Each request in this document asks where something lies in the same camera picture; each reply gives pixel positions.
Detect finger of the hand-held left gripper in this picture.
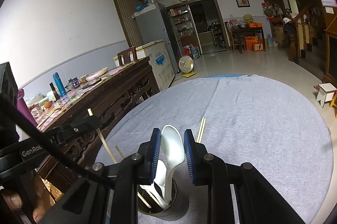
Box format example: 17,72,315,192
45,115,103,155

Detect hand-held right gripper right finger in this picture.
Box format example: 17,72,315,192
183,129,308,224

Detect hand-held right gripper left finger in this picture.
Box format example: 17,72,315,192
53,128,162,224

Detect white plastic spoon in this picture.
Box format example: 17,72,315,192
159,124,185,210
139,160,169,210

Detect wooden chopstick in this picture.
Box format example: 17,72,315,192
149,190,164,210
198,118,207,143
137,191,152,209
88,108,118,163
196,117,205,143

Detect metal utensil can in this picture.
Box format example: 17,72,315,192
137,179,190,222

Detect person's left hand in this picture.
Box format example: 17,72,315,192
0,186,49,224

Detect carved dark wooden table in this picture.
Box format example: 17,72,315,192
26,57,161,188

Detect black bottle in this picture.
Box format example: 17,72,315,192
49,83,60,101

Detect purple container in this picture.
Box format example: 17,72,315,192
17,89,39,127

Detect blue thermos bottle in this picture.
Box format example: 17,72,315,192
53,72,67,96

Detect pink plate stack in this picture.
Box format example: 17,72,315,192
86,67,109,81

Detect grey tablecloth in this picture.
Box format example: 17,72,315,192
95,74,333,224

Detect white chest freezer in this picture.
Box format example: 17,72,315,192
113,39,175,91

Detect round electric heater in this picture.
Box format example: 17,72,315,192
178,56,197,78

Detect blue water jug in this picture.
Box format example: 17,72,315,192
190,45,201,59

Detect brown wooden door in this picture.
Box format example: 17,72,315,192
109,0,144,48

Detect grey refrigerator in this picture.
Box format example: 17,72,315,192
133,2,182,74

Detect metal kitchen rack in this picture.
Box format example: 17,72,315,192
211,24,227,49

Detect dark wooden chair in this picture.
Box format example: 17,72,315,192
224,21,237,52

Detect pantry shelf with bottles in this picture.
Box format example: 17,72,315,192
166,4,198,56

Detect orange cardboard box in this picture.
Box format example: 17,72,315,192
245,36,258,52
251,41,266,52

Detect dark wooden side table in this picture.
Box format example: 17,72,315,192
230,26,266,53

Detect small white stool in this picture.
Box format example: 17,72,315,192
313,83,337,108

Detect yellow plastic stool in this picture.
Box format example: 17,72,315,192
329,91,337,119

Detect wooden staircase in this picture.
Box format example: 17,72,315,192
286,0,337,82

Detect black cable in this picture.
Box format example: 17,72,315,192
0,96,116,186

